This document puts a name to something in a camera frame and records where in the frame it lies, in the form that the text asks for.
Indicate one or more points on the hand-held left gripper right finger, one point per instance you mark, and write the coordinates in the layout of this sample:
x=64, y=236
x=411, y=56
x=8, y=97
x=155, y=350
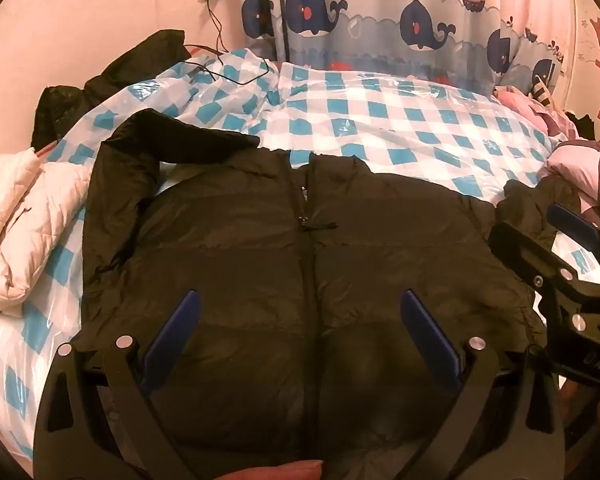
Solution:
x=427, y=330

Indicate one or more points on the black puffer jacket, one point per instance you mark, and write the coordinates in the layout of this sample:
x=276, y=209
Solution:
x=260, y=270

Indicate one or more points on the pink garment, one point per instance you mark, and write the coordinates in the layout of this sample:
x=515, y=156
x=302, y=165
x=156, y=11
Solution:
x=545, y=120

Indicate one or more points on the blue white checked bed cover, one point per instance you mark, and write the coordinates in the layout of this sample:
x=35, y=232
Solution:
x=380, y=125

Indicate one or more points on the person's right hand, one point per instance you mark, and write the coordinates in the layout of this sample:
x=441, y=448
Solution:
x=592, y=410

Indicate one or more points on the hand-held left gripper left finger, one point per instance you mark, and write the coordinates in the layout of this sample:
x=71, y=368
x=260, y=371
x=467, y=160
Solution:
x=172, y=330

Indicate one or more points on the white puffer jacket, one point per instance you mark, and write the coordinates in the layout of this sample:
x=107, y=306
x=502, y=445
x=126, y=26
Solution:
x=25, y=225

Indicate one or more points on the dark quilted jacket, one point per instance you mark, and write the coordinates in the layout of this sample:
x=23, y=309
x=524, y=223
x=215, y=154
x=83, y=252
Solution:
x=125, y=65

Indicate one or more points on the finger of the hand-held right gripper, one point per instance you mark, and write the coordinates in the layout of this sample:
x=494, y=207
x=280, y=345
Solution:
x=525, y=250
x=580, y=221

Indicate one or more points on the whale print curtain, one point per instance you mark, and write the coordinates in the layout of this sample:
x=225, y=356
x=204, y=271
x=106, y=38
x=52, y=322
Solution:
x=380, y=20

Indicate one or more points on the lilac grey garment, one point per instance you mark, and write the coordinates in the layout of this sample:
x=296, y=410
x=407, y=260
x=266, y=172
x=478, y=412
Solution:
x=575, y=157

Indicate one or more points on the black white striped cloth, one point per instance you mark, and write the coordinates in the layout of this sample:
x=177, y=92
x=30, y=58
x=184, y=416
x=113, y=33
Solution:
x=540, y=91

